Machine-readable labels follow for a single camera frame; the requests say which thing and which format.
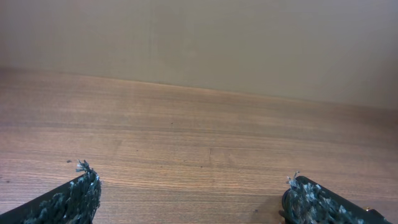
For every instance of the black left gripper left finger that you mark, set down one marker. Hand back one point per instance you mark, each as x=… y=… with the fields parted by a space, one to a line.
x=73 y=202

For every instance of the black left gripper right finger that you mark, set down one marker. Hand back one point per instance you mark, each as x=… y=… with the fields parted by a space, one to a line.
x=306 y=201

